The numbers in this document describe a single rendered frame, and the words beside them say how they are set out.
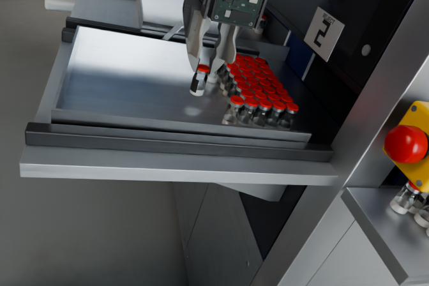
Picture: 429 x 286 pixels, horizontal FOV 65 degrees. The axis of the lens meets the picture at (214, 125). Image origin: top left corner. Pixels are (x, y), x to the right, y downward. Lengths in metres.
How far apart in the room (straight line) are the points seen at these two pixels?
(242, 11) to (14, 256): 1.18
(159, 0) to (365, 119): 0.67
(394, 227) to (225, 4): 0.34
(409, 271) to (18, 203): 1.37
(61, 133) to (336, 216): 0.40
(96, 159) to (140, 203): 1.14
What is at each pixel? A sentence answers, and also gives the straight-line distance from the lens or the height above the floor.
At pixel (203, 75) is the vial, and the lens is 0.51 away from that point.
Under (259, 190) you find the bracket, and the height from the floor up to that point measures 0.76.
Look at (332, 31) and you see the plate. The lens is 0.56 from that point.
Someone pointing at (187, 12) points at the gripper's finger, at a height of 1.02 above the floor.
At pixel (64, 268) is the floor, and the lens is 1.36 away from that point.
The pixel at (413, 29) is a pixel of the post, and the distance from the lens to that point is 0.45.
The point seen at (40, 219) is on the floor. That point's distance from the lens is 1.48.
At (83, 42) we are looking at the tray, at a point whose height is 0.89.
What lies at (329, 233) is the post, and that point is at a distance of 0.59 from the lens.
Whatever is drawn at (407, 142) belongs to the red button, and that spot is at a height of 1.00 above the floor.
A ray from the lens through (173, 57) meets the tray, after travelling 0.66.
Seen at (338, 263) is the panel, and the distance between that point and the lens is 0.69.
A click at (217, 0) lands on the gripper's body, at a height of 1.06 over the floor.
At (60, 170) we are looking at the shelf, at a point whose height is 0.87.
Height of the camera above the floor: 1.15
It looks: 33 degrees down
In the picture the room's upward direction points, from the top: 18 degrees clockwise
